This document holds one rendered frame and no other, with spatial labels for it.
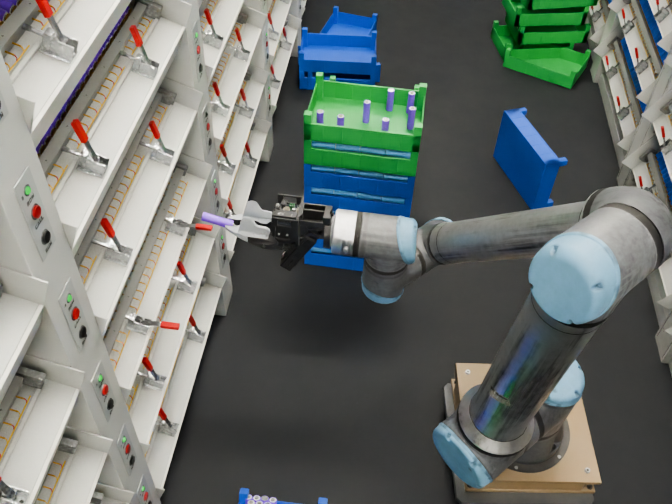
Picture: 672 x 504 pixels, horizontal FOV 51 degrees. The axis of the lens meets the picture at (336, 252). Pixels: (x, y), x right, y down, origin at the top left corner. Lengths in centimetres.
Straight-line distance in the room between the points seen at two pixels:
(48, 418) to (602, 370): 149
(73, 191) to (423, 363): 118
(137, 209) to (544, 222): 72
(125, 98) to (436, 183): 146
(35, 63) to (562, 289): 74
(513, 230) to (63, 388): 77
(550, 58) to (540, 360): 227
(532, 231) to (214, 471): 99
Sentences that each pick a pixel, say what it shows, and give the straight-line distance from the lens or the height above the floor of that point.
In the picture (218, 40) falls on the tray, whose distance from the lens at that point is 177.
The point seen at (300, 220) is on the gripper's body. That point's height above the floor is 67.
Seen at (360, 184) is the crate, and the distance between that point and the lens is 193.
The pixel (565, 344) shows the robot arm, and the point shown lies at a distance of 111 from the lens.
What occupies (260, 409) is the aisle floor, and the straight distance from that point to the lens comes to 189.
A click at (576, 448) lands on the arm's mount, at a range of 180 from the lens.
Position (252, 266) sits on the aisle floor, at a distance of 219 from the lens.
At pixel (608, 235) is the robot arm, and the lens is 100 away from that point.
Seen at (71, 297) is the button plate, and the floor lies 87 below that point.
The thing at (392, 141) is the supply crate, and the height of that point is 51.
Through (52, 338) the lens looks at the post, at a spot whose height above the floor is 84.
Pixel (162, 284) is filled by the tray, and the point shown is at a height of 52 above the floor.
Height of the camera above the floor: 162
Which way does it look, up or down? 47 degrees down
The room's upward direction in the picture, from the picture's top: 2 degrees clockwise
